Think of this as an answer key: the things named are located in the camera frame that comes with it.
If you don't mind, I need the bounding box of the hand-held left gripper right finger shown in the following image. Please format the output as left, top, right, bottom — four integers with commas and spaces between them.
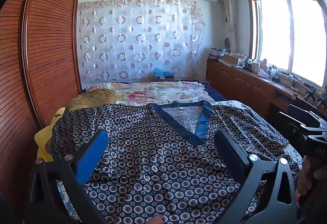
214, 128, 299, 224

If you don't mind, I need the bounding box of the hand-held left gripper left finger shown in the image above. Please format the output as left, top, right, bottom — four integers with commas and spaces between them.
26, 129, 111, 224

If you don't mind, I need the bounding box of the person's right hand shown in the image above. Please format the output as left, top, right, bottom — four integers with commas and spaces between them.
298, 156, 317, 197

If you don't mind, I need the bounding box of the person's left hand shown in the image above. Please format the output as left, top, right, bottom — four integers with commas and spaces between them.
146, 214, 165, 224

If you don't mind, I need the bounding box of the black chair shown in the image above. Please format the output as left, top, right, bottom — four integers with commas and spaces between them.
276, 104, 320, 135

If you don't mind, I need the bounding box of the yellow cloth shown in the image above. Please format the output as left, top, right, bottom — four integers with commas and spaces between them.
34, 108, 65, 162

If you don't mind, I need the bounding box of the navy blue bed sheet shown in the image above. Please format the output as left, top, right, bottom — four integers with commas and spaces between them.
184, 80, 228, 102

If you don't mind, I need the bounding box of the long wooden cabinet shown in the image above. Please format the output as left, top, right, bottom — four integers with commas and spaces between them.
206, 58, 327, 122

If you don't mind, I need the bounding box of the pink floral blanket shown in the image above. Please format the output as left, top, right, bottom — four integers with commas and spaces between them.
83, 81, 216, 105

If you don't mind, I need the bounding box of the pink tissue pack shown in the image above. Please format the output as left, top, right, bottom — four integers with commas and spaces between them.
258, 59, 270, 78

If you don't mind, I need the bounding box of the open cardboard box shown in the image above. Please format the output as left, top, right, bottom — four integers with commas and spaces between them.
223, 53, 247, 66

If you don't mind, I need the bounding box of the pile of papers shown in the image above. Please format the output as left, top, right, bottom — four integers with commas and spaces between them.
209, 46, 226, 61

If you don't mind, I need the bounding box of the small box with blue bag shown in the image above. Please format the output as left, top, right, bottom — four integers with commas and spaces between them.
153, 68, 175, 82

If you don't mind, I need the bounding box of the wooden framed window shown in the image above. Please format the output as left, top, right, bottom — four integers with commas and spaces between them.
246, 0, 327, 88

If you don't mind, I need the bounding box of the sheer circle-patterned curtain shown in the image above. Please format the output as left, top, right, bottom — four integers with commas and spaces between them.
78, 0, 206, 83

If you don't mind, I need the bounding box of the beige floral window curtain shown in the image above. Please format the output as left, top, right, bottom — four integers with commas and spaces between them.
220, 0, 238, 53

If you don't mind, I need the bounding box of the power strip with cables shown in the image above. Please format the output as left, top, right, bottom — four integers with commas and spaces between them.
277, 69, 304, 89

